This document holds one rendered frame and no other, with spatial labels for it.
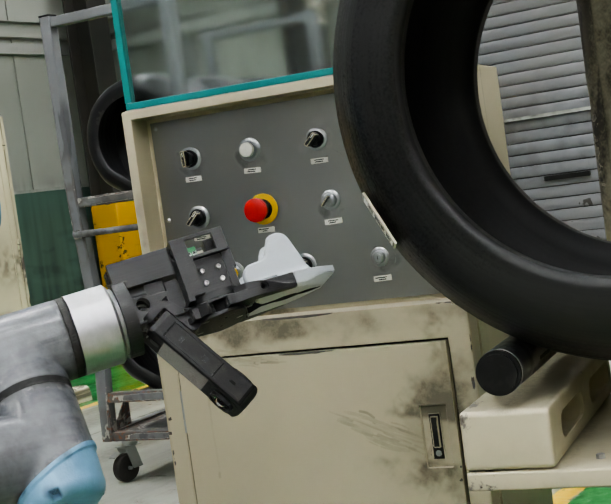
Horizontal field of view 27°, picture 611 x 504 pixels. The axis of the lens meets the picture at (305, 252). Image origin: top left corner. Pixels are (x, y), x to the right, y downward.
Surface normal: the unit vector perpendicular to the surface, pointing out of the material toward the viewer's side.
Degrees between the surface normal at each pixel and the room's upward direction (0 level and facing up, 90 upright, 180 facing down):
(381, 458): 90
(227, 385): 71
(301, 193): 90
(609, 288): 101
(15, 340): 56
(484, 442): 90
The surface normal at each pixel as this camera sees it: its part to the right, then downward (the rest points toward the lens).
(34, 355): 0.37, -0.60
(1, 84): 0.85, -0.09
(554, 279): -0.41, 0.28
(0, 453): 0.41, -0.38
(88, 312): 0.13, -0.48
